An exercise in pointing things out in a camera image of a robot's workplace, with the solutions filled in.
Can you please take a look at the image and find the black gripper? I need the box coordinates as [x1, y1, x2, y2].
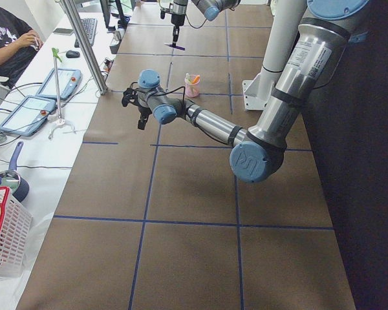
[171, 14, 185, 44]
[138, 106, 151, 130]

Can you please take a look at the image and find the purple highlighter pen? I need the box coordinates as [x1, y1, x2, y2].
[164, 43, 186, 51]

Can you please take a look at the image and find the orange highlighter pen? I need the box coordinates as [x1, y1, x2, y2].
[192, 75, 200, 84]

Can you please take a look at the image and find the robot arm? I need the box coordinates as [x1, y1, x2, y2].
[160, 0, 241, 50]
[129, 1, 371, 183]

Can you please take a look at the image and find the pink mesh pen holder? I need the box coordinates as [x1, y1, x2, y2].
[184, 74, 200, 98]

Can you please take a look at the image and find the white stand with green clip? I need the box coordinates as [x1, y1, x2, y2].
[48, 47, 76, 140]

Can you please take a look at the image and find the teach pendant tablet far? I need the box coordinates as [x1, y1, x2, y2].
[36, 68, 82, 101]

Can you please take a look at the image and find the teach pendant tablet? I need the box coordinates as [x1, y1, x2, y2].
[36, 68, 82, 101]
[0, 96, 56, 136]

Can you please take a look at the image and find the black keyboard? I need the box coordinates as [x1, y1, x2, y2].
[81, 17, 98, 46]

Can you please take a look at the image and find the black computer mouse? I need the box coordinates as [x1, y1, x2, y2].
[65, 50, 80, 59]

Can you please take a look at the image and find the smartphone on desk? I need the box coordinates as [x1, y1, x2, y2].
[53, 28, 74, 36]

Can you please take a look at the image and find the teach pendant tablet near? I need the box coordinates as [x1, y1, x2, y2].
[0, 96, 56, 136]

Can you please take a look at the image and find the blue saucepan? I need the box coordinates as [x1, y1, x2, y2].
[0, 141, 30, 202]

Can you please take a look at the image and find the seated person in black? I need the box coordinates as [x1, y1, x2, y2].
[0, 7, 43, 88]

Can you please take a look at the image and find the red white plastic basket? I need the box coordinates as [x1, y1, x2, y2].
[0, 187, 32, 280]

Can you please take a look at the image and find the aluminium frame post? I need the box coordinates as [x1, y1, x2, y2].
[60, 0, 108, 95]

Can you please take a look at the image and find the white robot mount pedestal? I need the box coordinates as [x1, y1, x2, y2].
[242, 0, 307, 110]

